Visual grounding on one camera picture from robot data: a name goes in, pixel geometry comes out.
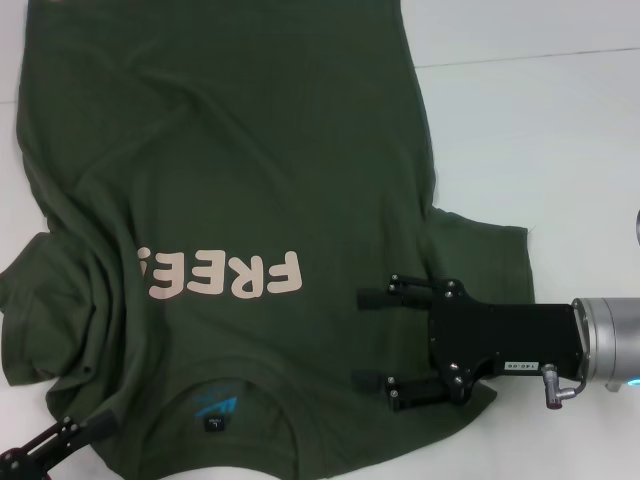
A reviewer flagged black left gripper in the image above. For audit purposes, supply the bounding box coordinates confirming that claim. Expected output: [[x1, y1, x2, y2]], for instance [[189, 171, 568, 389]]
[[0, 409, 118, 480]]

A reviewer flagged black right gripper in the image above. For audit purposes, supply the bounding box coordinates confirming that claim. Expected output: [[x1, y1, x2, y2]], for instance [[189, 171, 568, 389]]
[[352, 272, 585, 414]]

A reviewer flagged dark green FREE t-shirt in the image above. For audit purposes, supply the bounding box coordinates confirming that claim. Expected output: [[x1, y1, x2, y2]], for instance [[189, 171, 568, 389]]
[[0, 0, 537, 480]]

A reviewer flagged silver angled cable plug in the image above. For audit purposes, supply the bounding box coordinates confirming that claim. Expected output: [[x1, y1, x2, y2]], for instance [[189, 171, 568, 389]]
[[539, 363, 590, 414]]

